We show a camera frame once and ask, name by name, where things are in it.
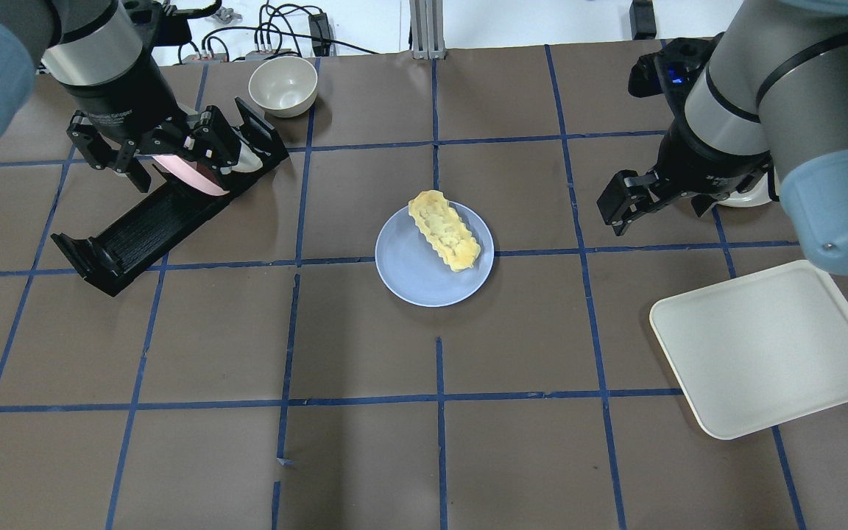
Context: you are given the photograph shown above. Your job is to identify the white rectangular tray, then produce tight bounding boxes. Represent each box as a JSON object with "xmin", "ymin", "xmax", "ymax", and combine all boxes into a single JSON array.
[{"xmin": 649, "ymin": 261, "xmax": 848, "ymax": 440}]

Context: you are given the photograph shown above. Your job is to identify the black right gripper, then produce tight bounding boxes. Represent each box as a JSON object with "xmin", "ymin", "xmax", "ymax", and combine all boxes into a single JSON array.
[{"xmin": 596, "ymin": 130, "xmax": 771, "ymax": 237}]

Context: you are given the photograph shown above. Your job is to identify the black dish rack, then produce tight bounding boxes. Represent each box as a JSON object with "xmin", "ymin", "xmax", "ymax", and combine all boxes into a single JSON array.
[{"xmin": 51, "ymin": 98, "xmax": 289, "ymax": 297}]

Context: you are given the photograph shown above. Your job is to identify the pink plate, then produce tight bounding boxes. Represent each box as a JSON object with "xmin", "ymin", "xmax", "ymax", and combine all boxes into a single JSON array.
[{"xmin": 152, "ymin": 155, "xmax": 228, "ymax": 196}]

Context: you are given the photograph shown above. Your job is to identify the cream round plate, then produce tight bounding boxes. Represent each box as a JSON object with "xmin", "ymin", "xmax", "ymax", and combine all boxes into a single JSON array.
[{"xmin": 718, "ymin": 172, "xmax": 781, "ymax": 208}]

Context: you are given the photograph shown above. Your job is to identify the aluminium frame post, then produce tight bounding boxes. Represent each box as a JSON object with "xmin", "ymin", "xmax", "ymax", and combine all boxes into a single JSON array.
[{"xmin": 409, "ymin": 0, "xmax": 447, "ymax": 60}]

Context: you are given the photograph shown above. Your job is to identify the yellow bread loaf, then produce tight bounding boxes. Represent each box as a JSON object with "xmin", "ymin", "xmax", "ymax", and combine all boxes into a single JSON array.
[{"xmin": 408, "ymin": 190, "xmax": 481, "ymax": 272}]

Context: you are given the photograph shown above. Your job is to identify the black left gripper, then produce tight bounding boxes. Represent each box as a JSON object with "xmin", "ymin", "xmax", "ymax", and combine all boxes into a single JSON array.
[{"xmin": 63, "ymin": 70, "xmax": 241, "ymax": 194}]

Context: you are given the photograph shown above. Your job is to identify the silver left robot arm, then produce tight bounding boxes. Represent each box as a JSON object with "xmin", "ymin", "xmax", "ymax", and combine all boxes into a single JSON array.
[{"xmin": 0, "ymin": 1, "xmax": 261, "ymax": 196}]

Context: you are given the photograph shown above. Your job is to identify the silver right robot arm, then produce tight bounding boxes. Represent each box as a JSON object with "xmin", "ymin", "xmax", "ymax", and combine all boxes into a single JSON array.
[{"xmin": 596, "ymin": 1, "xmax": 848, "ymax": 275}]

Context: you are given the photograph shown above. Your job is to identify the light blue plate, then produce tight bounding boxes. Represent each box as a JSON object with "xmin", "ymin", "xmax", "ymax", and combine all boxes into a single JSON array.
[{"xmin": 374, "ymin": 201, "xmax": 495, "ymax": 308}]

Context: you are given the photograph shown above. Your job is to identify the cream bowl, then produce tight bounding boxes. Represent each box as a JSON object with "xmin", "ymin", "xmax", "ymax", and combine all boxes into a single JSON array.
[{"xmin": 248, "ymin": 56, "xmax": 319, "ymax": 119}]

